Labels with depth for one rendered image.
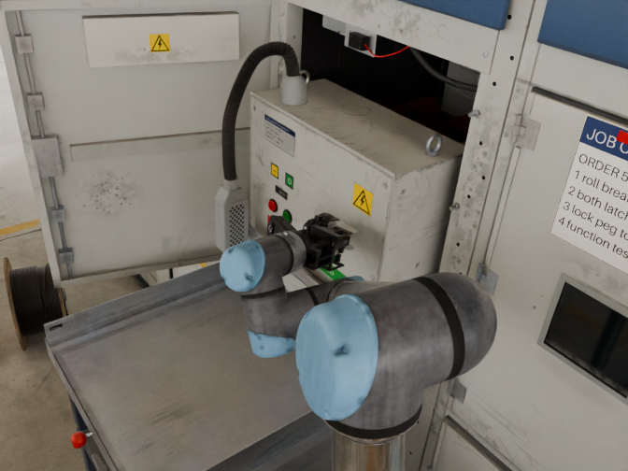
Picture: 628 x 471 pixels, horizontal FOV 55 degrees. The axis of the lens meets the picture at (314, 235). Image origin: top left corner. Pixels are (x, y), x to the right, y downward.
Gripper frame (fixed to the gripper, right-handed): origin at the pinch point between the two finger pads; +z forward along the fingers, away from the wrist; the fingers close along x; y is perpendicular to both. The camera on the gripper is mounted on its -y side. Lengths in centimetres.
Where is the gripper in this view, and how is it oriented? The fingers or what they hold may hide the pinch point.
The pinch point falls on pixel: (341, 228)
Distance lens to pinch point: 124.8
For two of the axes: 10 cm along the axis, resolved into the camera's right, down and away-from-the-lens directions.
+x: 2.1, -9.1, -3.4
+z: 5.7, -1.7, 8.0
